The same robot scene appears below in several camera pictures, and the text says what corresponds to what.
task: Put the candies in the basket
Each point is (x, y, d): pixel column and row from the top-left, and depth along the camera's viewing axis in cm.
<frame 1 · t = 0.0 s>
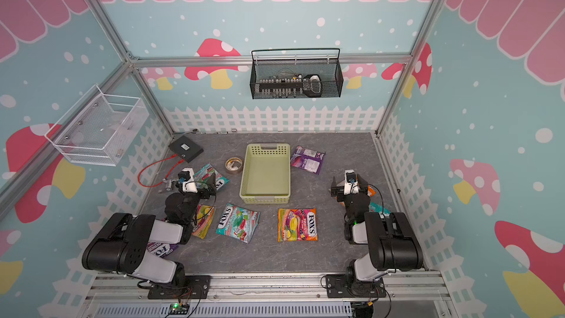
left hand: (205, 175, 89), fingers open
right hand: (347, 175, 90), fingers open
green plastic basket: (265, 174, 110), on the table
black network box: (186, 148, 114), point 2 cm above the table
brown tape roll: (233, 165, 108), point 2 cm above the table
purple candy bag back side: (307, 160, 108), point 3 cm above the table
teal Fox's mint bag left: (220, 181, 101), point 2 cm above the table
teal Fox's mint bag centre: (238, 222, 89), point 2 cm above the table
orange Fox's fruits bag centre: (297, 224, 89), point 2 cm above the table
yellow Fox's fruits bag left: (201, 219, 90), point 2 cm above the table
metal clamp fitting: (168, 182, 102), point 2 cm above the table

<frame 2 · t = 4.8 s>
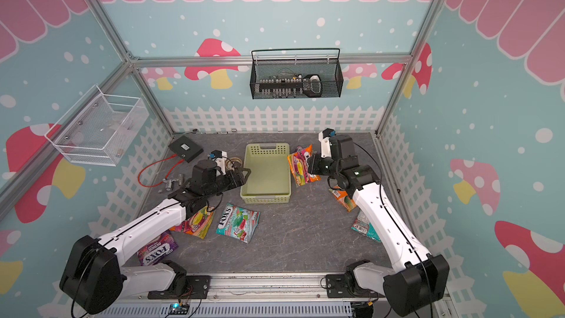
left hand: (244, 176, 83), fingers open
right hand: (307, 158, 76), fingers closed
orange Fox's fruits bag centre: (299, 163, 84), point 21 cm above the table
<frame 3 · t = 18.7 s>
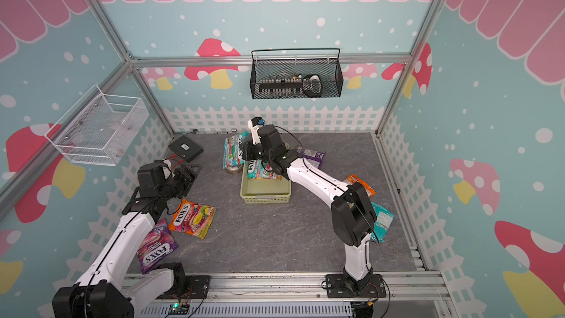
left hand: (199, 174, 82), fingers open
right hand: (239, 145, 81), fingers closed
teal Fox's mint bag centre: (256, 170, 102), point 5 cm above the table
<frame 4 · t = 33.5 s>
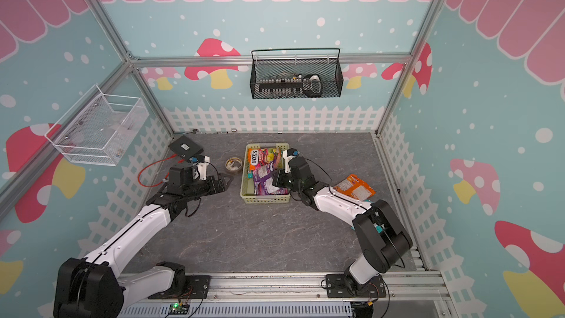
left hand: (224, 182, 84), fingers open
right hand: (269, 173, 86), fingers closed
yellow Fox's fruits bag left: (257, 157, 102), point 9 cm above the table
purple candy bag back side: (263, 174, 92), point 12 cm above the table
purple Fox's berries bag: (270, 191, 89), point 10 cm above the table
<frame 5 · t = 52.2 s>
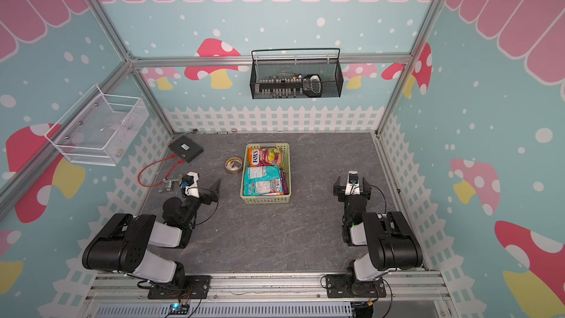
left hand: (210, 179, 88), fingers open
right hand: (352, 177, 89), fingers open
teal candy bag right: (262, 179, 91), point 11 cm above the table
